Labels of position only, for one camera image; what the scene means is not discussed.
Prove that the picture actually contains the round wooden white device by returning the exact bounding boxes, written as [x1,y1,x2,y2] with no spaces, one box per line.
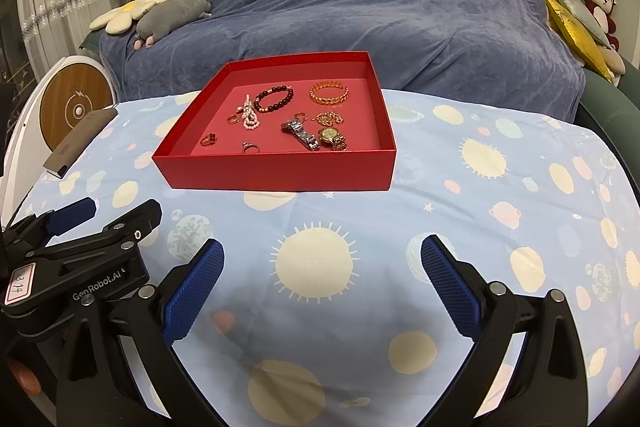
[1,55,116,225]

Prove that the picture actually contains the gold wrist watch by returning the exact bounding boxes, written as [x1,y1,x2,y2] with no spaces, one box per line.
[318,127,347,150]

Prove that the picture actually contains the silver blue-dial watch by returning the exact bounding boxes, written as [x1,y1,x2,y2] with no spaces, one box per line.
[281,118,320,152]

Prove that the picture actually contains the dark bead bracelet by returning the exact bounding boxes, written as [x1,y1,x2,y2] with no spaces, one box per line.
[252,84,295,113]

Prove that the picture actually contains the gold shiny cushion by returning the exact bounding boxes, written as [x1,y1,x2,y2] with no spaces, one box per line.
[544,0,615,83]

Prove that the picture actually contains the planet print blue tablecloth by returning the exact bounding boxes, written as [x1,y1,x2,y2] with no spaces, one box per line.
[21,91,639,426]

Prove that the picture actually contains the white pearl necklace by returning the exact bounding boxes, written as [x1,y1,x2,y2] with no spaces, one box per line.
[241,93,262,131]

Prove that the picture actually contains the blue grey sofa blanket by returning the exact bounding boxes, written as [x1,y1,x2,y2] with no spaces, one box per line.
[99,0,586,121]

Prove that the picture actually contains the grey patterned cushion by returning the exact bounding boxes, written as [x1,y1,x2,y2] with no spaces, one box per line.
[558,0,610,48]

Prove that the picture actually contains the person's left hand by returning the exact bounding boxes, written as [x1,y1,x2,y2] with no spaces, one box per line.
[6,359,42,397]

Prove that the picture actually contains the red cardboard tray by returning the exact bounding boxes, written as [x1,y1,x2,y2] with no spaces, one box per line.
[152,51,396,192]

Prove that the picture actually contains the gold bangle bracelet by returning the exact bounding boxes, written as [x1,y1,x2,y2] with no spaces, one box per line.
[308,79,350,106]

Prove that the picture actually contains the green sofa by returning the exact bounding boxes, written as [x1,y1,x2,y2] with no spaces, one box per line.
[519,0,640,158]

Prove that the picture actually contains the brown leather case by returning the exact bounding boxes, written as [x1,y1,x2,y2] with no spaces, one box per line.
[43,107,118,179]

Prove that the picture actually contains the red monkey plush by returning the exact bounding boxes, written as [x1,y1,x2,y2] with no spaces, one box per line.
[584,0,620,51]

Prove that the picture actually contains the white flower cushion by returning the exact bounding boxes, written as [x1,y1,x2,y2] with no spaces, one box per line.
[89,0,168,35]

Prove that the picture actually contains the gold chain necklace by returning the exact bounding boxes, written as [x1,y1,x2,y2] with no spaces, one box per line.
[312,110,345,128]

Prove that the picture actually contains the grey plush toy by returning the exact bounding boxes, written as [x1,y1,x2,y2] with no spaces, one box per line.
[134,0,212,51]

